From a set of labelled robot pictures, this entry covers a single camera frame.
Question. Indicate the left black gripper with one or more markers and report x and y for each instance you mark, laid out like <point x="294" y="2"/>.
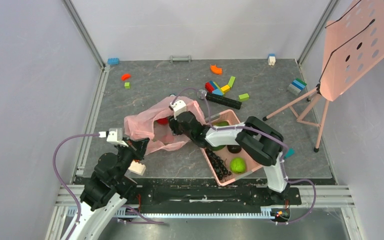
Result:
<point x="140" y="145"/>

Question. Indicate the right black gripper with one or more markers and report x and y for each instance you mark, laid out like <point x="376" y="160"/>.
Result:
<point x="175" y="124"/>

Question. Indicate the pink plastic bag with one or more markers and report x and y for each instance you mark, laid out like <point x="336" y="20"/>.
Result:
<point x="143" y="125"/>

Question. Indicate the light green fake round fruit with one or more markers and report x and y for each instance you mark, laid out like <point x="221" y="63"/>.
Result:
<point x="238" y="165"/>

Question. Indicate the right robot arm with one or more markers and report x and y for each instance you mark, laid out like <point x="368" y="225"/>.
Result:
<point x="261" y="142"/>

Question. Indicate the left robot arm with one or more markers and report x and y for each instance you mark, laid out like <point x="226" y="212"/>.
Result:
<point x="107" y="189"/>

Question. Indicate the red fake fruit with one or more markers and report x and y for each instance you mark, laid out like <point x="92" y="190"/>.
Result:
<point x="163" y="121"/>

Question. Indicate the orange green fake mango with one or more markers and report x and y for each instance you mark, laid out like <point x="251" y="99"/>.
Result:
<point x="221" y="124"/>

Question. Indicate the green fake avocado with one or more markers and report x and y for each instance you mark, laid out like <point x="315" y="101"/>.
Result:
<point x="217" y="148"/>

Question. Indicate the dark fake plum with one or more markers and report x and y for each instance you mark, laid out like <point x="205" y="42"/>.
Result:
<point x="234" y="149"/>

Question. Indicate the black fake grape bunch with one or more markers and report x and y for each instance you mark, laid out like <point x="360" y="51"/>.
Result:
<point x="218" y="165"/>

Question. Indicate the white toy brick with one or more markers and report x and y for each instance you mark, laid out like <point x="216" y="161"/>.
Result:
<point x="137" y="168"/>

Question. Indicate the red blue green brick cluster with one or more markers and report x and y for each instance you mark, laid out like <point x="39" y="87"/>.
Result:
<point x="212" y="87"/>

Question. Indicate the black microphone silver head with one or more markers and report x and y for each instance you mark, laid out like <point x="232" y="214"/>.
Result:
<point x="219" y="99"/>

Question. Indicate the small green cube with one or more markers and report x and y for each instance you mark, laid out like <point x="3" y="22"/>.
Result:
<point x="127" y="85"/>

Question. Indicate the yellow block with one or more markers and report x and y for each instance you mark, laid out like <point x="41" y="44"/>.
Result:
<point x="225" y="89"/>

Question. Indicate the orange curved block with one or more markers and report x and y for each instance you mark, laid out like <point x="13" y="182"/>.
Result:
<point x="216" y="70"/>

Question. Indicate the red curved block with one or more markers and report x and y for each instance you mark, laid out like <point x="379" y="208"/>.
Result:
<point x="125" y="77"/>

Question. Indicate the pink plastic basket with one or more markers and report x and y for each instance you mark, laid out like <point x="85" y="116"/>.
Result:
<point x="252" y="166"/>

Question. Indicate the green block near microphone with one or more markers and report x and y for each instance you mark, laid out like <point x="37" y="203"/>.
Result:
<point x="243" y="97"/>

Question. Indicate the tall green block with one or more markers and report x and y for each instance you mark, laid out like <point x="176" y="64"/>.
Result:
<point x="231" y="81"/>

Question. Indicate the blue brick at corner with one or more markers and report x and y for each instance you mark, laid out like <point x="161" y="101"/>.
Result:
<point x="113" y="61"/>

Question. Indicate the teal small block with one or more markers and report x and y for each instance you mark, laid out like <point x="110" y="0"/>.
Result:
<point x="290" y="153"/>

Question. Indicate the blue white brick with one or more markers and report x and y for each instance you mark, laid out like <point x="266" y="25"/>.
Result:
<point x="271" y="59"/>

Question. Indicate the grey blue green brick stack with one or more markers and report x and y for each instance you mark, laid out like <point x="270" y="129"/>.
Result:
<point x="296" y="86"/>

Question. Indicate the pink perforated music stand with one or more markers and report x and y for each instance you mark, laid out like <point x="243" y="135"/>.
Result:
<point x="354" y="44"/>

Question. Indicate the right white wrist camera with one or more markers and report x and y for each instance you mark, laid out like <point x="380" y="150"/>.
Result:
<point x="178" y="107"/>

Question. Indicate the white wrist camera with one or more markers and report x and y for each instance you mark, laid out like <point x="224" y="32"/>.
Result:
<point x="178" y="107"/>
<point x="114" y="136"/>

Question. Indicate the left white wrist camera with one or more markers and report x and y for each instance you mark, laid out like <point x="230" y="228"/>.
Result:
<point x="114" y="136"/>

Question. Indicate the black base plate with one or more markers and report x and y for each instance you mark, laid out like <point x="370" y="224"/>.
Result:
<point x="204" y="196"/>

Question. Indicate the grey metal handle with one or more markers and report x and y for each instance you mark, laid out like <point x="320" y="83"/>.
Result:
<point x="173" y="58"/>

